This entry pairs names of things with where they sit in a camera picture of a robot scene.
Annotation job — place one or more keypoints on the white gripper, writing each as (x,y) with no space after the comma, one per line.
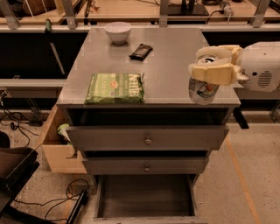
(258,66)

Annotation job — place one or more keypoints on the grey drawer cabinet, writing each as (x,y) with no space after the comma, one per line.
(165,83)

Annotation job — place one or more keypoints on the grey middle drawer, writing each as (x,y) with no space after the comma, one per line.
(145,165)

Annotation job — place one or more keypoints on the grey top drawer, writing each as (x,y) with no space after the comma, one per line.
(147,138)

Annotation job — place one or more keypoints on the green white bag in drawer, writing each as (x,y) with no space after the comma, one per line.
(62,132)

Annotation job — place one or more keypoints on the light wooden side drawer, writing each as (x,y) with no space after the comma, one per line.
(60,157)

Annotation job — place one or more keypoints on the black snack bar wrapper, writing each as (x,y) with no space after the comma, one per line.
(141,52)

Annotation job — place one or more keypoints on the white ceramic bowl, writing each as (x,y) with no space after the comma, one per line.
(118,32)

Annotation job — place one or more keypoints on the green Kettle chips bag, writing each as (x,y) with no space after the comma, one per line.
(115,88)

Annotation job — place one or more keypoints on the black bar on floor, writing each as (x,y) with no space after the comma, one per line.
(81,201)

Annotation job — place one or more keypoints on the metal railing frame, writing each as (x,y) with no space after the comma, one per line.
(80,14)

